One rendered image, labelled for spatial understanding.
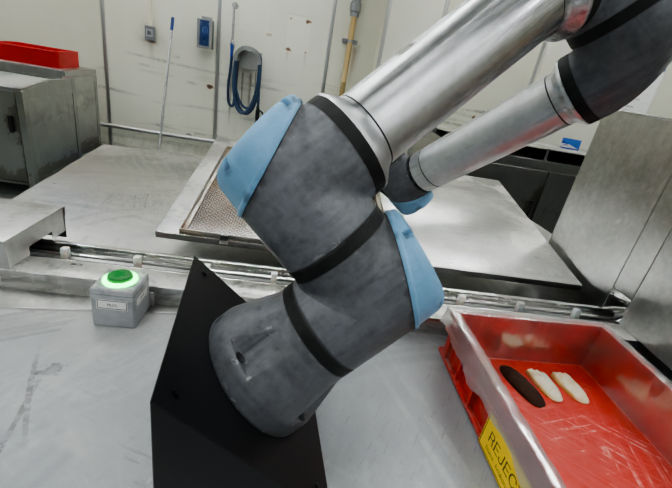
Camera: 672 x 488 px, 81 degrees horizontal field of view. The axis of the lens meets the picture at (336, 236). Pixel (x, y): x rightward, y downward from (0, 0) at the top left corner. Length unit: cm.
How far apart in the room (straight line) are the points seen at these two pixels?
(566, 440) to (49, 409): 75
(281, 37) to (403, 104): 408
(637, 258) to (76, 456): 108
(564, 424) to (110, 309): 77
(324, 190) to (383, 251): 8
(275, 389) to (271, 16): 422
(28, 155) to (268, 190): 316
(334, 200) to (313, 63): 410
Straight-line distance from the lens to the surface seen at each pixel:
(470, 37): 44
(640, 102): 571
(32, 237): 96
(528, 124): 62
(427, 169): 69
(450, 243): 110
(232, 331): 42
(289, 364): 40
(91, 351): 75
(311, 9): 445
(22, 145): 347
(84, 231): 114
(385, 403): 68
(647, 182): 111
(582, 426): 82
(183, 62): 464
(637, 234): 110
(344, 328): 38
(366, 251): 36
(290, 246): 36
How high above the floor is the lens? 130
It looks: 24 degrees down
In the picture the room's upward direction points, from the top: 10 degrees clockwise
